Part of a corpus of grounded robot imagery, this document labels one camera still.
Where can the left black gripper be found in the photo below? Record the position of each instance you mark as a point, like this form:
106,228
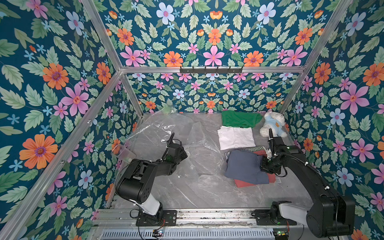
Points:
182,152

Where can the green white striped garment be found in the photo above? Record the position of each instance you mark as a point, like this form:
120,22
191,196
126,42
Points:
253,149

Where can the white teddy bear blue shirt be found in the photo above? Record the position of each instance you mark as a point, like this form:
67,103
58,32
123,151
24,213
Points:
275,122

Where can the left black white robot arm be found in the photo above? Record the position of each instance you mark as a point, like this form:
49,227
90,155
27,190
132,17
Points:
135,184

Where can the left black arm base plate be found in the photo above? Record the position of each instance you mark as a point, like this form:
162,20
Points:
162,218

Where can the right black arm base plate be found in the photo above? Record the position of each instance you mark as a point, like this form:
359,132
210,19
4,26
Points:
266,217

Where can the dark blue garment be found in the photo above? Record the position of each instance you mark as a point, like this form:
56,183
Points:
245,166

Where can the clear plastic vacuum bag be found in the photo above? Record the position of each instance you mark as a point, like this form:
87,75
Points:
149,143

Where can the white slotted cable duct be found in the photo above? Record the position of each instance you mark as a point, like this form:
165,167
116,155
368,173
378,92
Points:
189,234

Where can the green t-shirt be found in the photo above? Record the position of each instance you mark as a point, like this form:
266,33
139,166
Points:
240,119

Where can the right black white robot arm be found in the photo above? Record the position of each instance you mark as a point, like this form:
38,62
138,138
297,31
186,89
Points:
331,215

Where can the aluminium front rail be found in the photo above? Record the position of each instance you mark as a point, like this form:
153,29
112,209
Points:
208,217

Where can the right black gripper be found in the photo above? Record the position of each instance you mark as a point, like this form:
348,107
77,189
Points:
273,148

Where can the black wall hook rail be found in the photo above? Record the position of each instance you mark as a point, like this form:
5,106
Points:
211,70

